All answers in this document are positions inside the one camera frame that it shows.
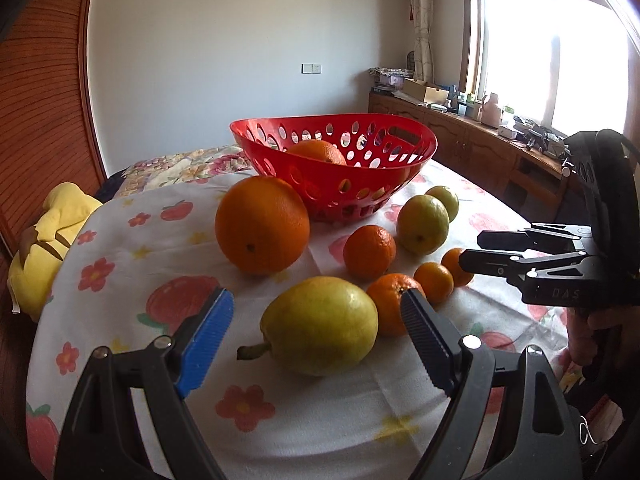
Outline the pile of small electronics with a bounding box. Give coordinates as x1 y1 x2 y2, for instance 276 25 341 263
515 117 571 157

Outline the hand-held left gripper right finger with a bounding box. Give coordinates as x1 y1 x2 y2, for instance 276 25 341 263
400 287 586 480

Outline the open cardboard box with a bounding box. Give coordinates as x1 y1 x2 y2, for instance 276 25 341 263
402 78 449 106

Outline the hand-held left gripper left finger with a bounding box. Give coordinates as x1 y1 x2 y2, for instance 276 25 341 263
54 287 236 480

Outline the folded cloth pile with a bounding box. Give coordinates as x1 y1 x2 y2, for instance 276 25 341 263
370 66 416 93

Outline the small mandarin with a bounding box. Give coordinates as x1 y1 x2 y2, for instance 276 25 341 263
441 248 476 288
366 273 427 337
414 262 455 305

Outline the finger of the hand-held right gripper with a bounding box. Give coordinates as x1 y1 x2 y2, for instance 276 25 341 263
477 222 596 253
459 249 588 287

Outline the wooden slatted panel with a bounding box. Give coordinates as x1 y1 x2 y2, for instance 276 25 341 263
0 0 107 261

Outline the person's right hand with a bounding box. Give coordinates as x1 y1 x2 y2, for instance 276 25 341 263
566 305 618 368

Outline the yellow plush toy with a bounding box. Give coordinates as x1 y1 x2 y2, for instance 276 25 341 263
7 182 103 322

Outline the floral blanket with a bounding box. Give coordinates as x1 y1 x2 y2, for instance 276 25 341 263
120 145 256 193

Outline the red perforated plastic basket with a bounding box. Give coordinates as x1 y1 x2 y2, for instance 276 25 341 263
230 114 438 224

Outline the large yellow pear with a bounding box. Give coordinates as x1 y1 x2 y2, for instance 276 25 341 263
237 276 379 377

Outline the wooden-framed window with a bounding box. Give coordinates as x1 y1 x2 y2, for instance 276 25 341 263
470 0 640 136

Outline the medium orange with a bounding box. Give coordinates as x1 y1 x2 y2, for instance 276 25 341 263
287 140 347 167

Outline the white fruit-print tablecloth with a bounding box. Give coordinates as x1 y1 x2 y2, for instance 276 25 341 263
26 160 626 480

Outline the green lemon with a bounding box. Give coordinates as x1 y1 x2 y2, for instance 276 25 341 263
425 185 460 223
396 194 450 255

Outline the patterned beige curtain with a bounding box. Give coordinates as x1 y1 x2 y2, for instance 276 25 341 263
405 0 435 82

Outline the long wooden cabinet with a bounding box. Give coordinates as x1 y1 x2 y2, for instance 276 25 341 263
368 91 586 226

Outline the medium mandarin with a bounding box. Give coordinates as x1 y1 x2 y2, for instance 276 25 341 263
343 225 397 281

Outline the large orange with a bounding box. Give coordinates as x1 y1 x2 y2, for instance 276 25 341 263
215 176 311 275

